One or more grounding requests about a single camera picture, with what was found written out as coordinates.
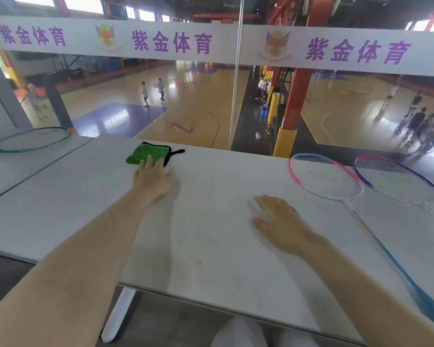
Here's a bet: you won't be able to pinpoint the metal window mullion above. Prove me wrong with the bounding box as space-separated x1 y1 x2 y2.
230 0 245 150

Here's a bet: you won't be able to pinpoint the person's left forearm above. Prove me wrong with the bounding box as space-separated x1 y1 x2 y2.
0 189 160 347

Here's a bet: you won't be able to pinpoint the green badminton racket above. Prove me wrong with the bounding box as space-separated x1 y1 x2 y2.
0 126 72 157

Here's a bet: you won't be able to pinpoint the red pillar with yellow base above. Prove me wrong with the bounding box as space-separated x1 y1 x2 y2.
273 0 335 159

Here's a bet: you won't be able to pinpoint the person's right hand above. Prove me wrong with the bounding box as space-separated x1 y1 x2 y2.
251 194 321 257

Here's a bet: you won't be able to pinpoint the group of distant people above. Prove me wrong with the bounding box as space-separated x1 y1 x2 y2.
25 70 434 156

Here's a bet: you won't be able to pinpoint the person's left hand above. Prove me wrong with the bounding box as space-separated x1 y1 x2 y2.
132 155 174 203

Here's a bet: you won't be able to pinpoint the pink blue badminton racket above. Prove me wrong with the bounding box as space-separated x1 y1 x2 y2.
288 153 434 331

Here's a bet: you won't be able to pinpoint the person's white trousers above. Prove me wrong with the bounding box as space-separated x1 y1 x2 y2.
211 316 319 347

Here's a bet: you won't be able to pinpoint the purple pink badminton racket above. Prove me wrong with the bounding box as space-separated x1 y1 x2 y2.
353 155 434 225

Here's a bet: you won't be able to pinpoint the white banner with purple print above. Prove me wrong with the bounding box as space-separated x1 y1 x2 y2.
0 16 434 78

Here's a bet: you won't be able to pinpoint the yellow padded post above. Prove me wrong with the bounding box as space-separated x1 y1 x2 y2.
267 92 285 127

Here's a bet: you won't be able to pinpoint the green black cleaning cloth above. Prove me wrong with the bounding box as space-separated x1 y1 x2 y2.
125 142 186 169

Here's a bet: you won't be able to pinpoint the white table leg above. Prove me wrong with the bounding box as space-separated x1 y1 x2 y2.
100 286 137 344

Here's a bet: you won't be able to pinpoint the dark hoop post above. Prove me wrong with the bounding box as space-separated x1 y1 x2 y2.
45 74 79 136

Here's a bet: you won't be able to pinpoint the person's right forearm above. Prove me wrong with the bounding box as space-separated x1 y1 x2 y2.
296 234 434 347

